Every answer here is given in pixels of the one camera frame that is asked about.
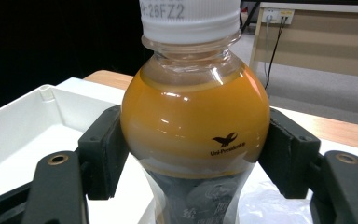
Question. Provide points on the white wall socket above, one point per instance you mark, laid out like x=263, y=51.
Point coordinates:
x=278, y=15

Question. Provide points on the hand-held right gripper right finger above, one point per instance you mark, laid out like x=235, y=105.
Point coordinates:
x=287, y=155

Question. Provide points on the orange drink bottle white cap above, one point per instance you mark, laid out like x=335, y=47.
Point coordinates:
x=192, y=118

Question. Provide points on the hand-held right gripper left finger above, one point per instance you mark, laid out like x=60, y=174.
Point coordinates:
x=104, y=155

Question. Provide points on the beige partition panel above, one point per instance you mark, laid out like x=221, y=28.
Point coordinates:
x=329, y=40

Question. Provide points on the white and yellow plastic bag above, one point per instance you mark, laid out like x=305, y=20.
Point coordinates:
x=270, y=202

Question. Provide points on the white plastic tray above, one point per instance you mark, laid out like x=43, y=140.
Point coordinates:
x=18, y=140

